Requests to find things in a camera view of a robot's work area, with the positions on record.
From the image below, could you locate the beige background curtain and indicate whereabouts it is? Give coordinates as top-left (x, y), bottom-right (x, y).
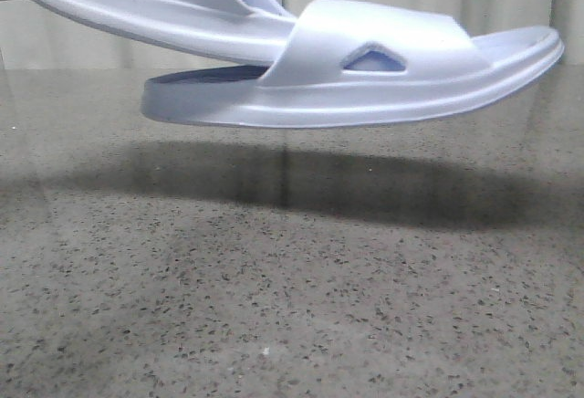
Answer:
top-left (1, 0), bottom-right (583, 69)

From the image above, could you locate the light blue slipper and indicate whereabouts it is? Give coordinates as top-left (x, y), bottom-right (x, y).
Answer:
top-left (33, 0), bottom-right (297, 66)
top-left (141, 0), bottom-right (564, 129)

